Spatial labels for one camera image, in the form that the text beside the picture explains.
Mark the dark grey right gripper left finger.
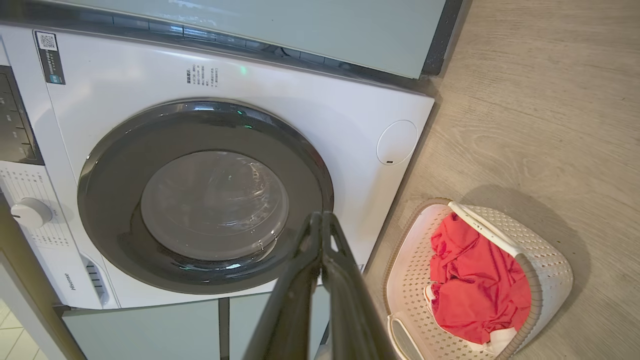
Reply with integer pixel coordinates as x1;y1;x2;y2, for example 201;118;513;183
243;212;322;360

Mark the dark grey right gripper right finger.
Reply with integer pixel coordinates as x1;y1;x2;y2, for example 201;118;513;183
322;212;399;360

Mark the white perforated laundry basket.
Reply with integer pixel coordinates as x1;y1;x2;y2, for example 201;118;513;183
382;197;574;360

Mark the red garment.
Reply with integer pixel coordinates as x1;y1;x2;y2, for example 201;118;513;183
429;212;532;345

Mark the round white filter cover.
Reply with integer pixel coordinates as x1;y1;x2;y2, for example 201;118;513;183
376;119;419;166

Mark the dark grey round washer door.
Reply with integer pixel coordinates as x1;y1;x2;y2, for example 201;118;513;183
77;98;335;295

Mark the white washer control knob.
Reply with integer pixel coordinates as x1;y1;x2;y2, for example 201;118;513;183
11;197;53;229

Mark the white front-load washing machine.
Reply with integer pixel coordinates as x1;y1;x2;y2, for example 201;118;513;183
0;22;436;311

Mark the dark cabinet edge strip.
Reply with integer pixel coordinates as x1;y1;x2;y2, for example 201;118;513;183
422;0;466;77

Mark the black washer control panel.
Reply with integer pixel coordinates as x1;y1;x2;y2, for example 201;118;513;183
0;65;45;166

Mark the black QR code sticker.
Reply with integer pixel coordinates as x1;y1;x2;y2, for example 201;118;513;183
34;30;66;85

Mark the washer detergent drawer handle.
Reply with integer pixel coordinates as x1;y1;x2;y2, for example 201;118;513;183
82;257;110;306

